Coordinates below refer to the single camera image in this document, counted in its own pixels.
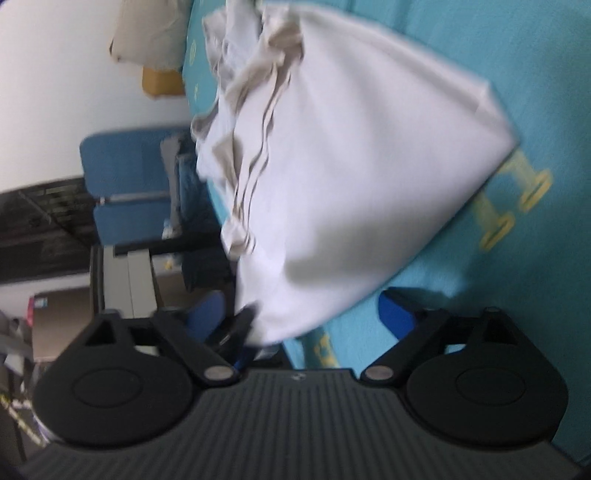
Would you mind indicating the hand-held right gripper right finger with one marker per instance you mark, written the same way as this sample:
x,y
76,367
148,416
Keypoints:
x,y
397,314

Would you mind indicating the white shirt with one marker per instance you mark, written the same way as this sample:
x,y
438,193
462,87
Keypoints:
x,y
351,184

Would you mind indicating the grey pillow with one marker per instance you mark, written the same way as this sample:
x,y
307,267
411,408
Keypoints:
x,y
147,32

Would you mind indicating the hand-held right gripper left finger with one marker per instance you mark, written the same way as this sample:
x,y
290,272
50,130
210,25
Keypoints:
x,y
207,316

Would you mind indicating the blue chair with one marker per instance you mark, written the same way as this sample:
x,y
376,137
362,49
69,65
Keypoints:
x,y
124,161

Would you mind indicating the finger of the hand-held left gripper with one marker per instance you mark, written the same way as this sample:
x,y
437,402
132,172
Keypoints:
x,y
235,330

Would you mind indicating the yellow wooden headboard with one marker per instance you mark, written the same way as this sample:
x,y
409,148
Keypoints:
x,y
161,81

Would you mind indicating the dark window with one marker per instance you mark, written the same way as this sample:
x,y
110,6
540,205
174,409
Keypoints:
x,y
41,230

